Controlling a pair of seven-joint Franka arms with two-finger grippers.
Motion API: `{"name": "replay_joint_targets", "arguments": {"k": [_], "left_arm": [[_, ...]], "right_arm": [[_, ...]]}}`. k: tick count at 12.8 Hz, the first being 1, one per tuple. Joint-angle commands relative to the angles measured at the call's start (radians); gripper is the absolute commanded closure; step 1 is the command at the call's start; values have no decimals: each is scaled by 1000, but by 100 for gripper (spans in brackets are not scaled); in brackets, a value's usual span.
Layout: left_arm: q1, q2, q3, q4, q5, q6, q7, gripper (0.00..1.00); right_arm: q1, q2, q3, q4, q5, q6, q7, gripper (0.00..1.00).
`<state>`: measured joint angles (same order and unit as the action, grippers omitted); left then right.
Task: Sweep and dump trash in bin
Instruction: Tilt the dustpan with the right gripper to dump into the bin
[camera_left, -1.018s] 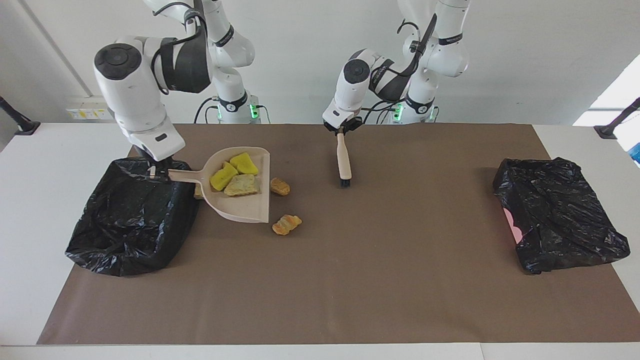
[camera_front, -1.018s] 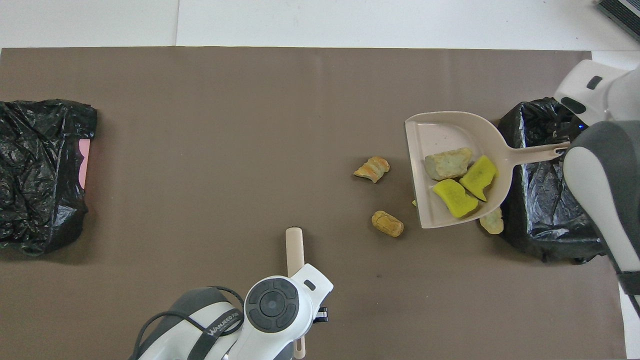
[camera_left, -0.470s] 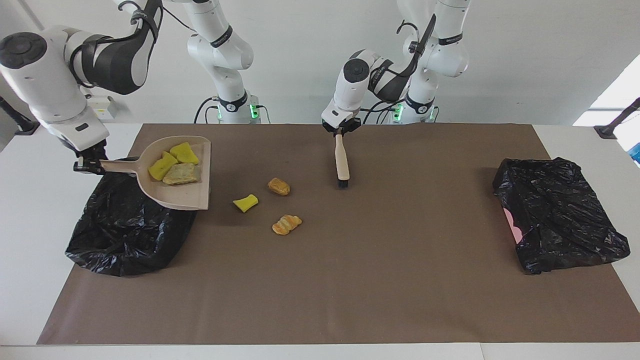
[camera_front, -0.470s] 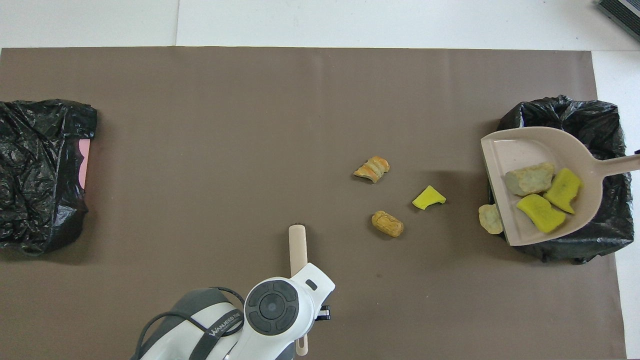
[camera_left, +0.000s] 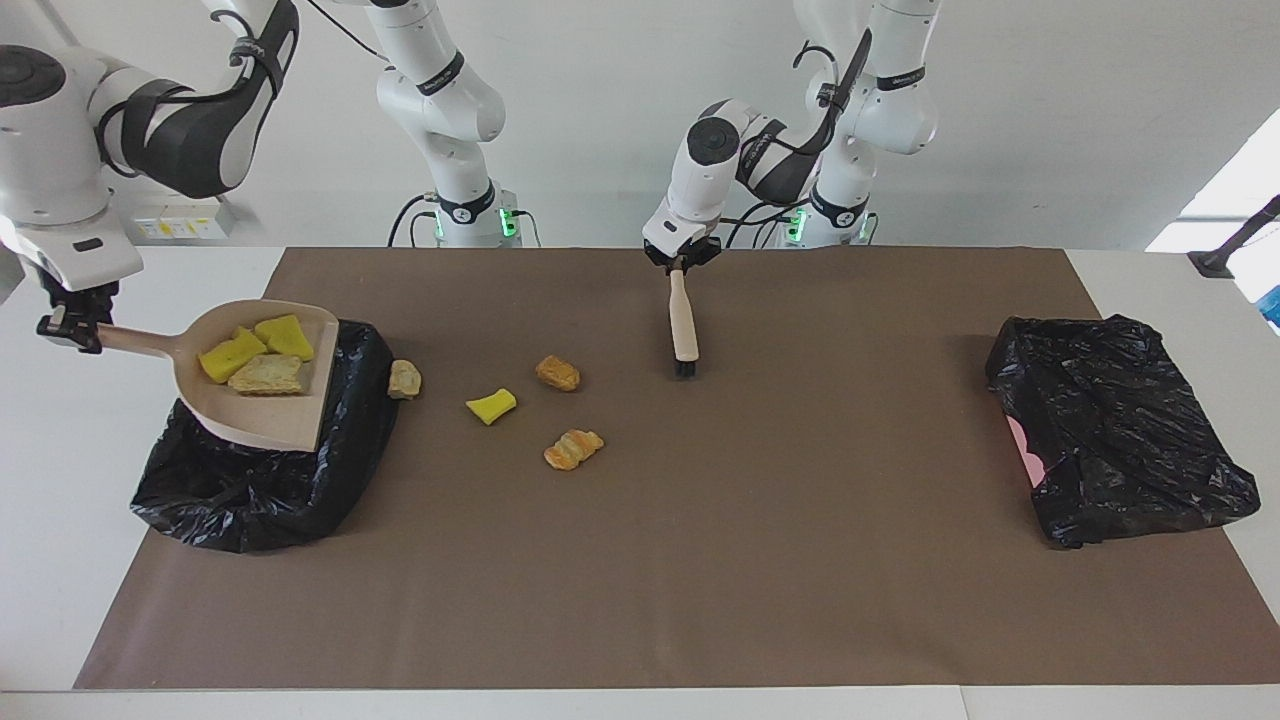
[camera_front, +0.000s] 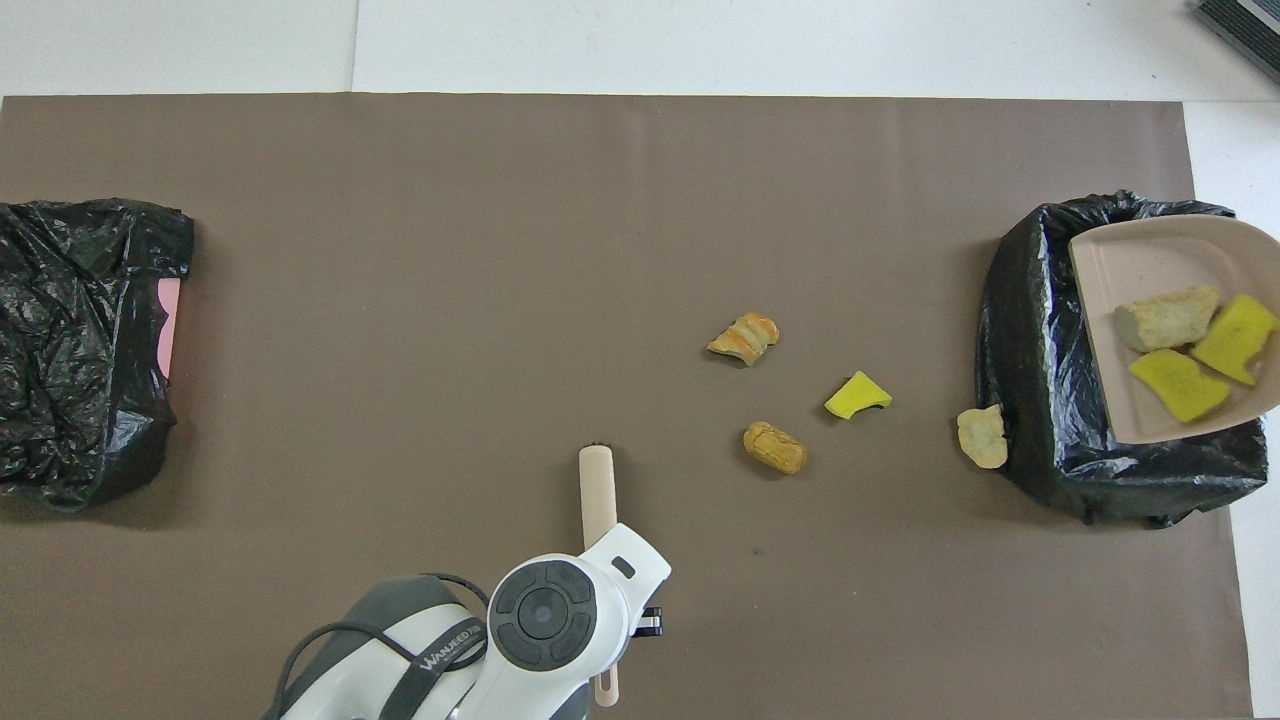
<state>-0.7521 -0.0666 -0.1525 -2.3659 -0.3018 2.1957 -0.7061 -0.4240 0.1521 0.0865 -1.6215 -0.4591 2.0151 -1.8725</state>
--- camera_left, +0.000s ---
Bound pale layered bread chunk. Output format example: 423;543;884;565
227;353;304;396

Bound yellow sponge piece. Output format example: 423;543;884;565
198;327;269;385
253;314;316;362

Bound black right base cables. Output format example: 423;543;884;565
388;195;543;249

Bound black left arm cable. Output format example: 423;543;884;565
790;30;876;161

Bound brown table mat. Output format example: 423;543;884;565
73;247;1280;691

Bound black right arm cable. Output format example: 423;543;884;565
205;0;393;63

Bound black trash bag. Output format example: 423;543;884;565
986;314;1262;549

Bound beige hand brush black bristles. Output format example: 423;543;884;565
668;262;701;379

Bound black bag lined bin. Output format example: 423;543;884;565
130;313;398;554

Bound black clamp stand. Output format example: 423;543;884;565
1188;195;1280;279

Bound white wall power strip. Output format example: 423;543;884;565
125;195;236;241

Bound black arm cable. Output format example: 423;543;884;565
205;0;393;63
790;30;876;161

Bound pink bin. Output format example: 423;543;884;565
1005;415;1047;491

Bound small yellow sponge wedge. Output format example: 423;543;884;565
465;388;518;427

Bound black left base cables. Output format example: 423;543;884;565
720;198;806;249

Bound orange striped pastry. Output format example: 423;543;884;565
543;429;605;472

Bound black base cables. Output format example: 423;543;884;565
388;195;543;249
720;198;806;249

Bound beige plastic dustpan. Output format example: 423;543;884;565
97;299;341;453

